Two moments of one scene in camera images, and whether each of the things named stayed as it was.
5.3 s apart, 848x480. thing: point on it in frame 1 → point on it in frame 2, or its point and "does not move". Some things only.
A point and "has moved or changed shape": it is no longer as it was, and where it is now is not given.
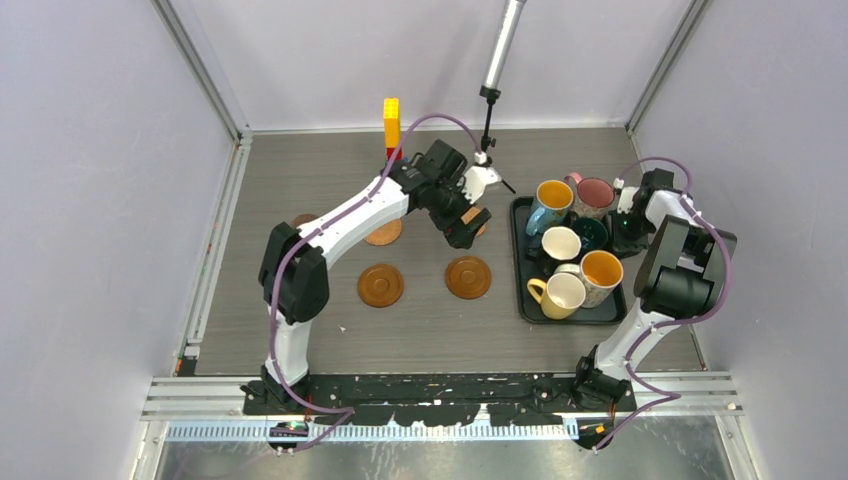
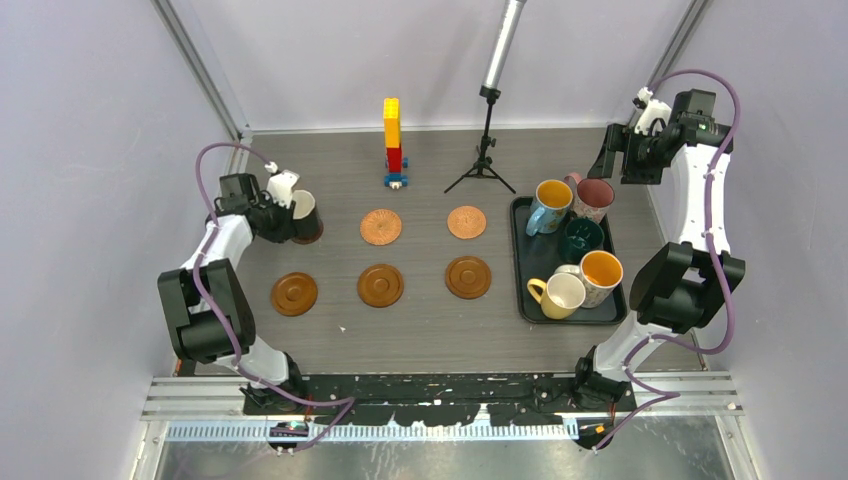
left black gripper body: [449, 207] → [274, 219]
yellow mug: [560, 297] does not move
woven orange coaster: [385, 233] does not move
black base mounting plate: [508, 399] does not move
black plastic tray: [611, 311] does not move
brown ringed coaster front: [380, 285] does not move
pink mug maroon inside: [591, 195] does not move
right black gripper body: [629, 232] → [642, 161]
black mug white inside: [558, 245] → [307, 219]
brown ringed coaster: [468, 277] does not move
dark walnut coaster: [302, 218] has moved or changed shape
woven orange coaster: [471, 213] does not move
